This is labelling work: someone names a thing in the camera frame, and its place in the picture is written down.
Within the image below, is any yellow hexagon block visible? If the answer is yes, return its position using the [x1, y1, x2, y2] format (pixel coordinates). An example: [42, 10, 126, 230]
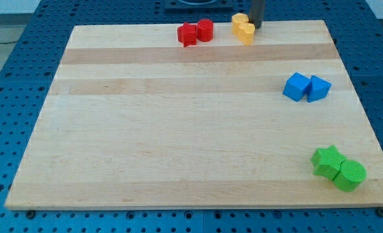
[231, 13, 249, 35]

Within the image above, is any wooden board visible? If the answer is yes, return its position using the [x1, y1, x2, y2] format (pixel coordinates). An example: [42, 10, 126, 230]
[5, 20, 383, 210]

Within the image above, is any red star block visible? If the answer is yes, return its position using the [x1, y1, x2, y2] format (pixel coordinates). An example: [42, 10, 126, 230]
[177, 22, 197, 47]

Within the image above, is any red cylinder block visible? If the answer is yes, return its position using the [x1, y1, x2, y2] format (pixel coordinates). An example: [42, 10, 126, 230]
[197, 19, 214, 42]

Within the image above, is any yellow heart block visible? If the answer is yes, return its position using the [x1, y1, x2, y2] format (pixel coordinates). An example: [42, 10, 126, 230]
[237, 23, 256, 45]

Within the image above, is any blue cube block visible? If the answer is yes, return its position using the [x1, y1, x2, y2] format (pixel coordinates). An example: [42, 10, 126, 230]
[283, 72, 311, 102]

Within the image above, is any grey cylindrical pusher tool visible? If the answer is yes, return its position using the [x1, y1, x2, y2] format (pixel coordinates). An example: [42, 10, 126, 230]
[248, 0, 266, 30]

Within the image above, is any blue triangular block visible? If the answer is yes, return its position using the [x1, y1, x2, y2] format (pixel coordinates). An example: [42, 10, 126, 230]
[307, 76, 332, 102]

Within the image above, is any green star block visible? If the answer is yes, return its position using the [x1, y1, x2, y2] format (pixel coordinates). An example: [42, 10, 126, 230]
[311, 145, 347, 181]

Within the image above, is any green cylinder block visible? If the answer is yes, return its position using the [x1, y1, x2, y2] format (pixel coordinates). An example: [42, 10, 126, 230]
[333, 160, 367, 192]

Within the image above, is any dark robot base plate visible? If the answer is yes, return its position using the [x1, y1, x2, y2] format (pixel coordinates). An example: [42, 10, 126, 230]
[162, 0, 234, 10]

